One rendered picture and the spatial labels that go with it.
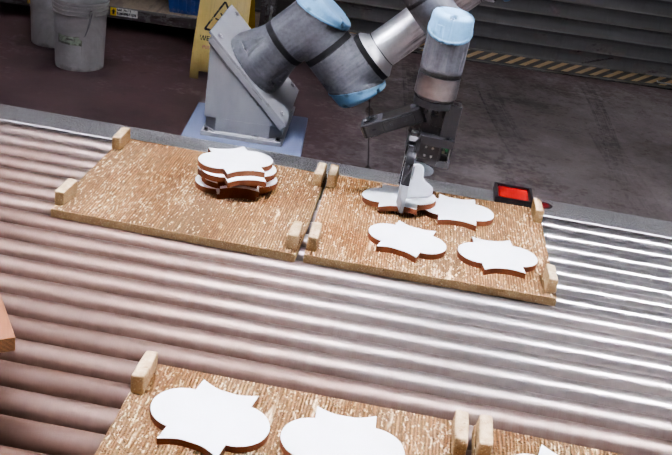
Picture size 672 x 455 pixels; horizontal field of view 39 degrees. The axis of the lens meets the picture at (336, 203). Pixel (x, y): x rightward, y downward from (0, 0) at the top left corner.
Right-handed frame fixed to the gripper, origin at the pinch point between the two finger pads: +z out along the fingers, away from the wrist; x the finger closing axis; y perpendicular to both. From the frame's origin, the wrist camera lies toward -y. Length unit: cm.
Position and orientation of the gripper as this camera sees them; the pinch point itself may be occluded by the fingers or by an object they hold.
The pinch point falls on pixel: (399, 197)
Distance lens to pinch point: 174.2
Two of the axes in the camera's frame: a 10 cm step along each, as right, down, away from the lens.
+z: -1.8, 9.0, 4.1
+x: 1.1, -3.9, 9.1
